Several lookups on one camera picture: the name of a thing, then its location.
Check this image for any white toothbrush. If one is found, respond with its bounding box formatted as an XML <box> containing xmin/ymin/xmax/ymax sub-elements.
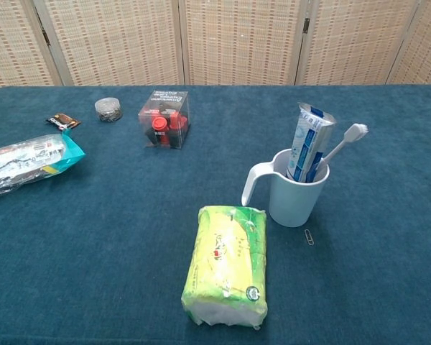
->
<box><xmin>314</xmin><ymin>123</ymin><xmax>369</xmax><ymax>173</ymax></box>

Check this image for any woven folding screen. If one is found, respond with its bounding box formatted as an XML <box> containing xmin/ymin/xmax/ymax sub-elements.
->
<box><xmin>0</xmin><ymin>0</ymin><xmax>431</xmax><ymax>93</ymax></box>

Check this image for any clear box with red bottles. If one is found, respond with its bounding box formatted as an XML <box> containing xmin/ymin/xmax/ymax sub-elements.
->
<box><xmin>137</xmin><ymin>89</ymin><xmax>192</xmax><ymax>150</ymax></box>

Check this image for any brown candy wrapper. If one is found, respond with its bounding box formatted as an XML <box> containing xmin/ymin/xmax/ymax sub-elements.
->
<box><xmin>45</xmin><ymin>112</ymin><xmax>82</xmax><ymax>131</ymax></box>

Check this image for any green yellow tissue pack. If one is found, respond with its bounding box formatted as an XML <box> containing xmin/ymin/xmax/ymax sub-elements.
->
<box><xmin>180</xmin><ymin>205</ymin><xmax>269</xmax><ymax>331</ymax></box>

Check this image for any dark blue tablecloth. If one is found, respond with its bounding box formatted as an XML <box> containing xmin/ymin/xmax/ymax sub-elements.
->
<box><xmin>0</xmin><ymin>84</ymin><xmax>431</xmax><ymax>345</ymax></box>

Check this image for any white plastic cup with handle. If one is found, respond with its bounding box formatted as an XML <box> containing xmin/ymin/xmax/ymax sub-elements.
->
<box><xmin>241</xmin><ymin>148</ymin><xmax>330</xmax><ymax>227</ymax></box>

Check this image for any blue white toothpaste tube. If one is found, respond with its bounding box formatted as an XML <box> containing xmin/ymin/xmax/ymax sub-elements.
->
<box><xmin>285</xmin><ymin>102</ymin><xmax>337</xmax><ymax>183</ymax></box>

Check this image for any teal silver snack package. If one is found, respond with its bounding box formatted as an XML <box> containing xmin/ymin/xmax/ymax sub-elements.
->
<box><xmin>0</xmin><ymin>129</ymin><xmax>87</xmax><ymax>201</ymax></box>

